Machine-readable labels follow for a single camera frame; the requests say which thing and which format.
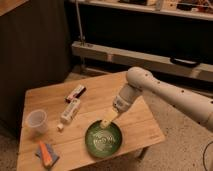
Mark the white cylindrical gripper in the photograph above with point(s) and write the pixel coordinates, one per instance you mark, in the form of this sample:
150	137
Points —
122	103

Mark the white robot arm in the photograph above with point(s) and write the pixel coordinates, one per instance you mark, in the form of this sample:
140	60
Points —
197	107

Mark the white tube bottle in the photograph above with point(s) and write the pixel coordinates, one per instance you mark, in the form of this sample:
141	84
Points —
71	110

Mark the red and white small box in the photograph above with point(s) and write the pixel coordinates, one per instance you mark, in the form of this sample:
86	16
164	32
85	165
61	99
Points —
76	93

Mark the small white cube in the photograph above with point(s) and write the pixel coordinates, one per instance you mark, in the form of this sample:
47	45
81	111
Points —
60	127

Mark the wooden table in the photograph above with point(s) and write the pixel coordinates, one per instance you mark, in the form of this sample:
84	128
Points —
138	126

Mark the blue sponge cloth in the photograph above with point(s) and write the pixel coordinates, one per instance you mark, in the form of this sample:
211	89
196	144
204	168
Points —
54	156

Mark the orange marker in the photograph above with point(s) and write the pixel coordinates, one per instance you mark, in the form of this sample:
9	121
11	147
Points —
47	159

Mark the metal shelf rack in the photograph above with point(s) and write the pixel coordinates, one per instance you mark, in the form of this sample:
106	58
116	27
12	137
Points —
130	34

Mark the black handle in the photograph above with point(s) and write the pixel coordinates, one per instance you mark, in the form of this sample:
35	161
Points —
183	63

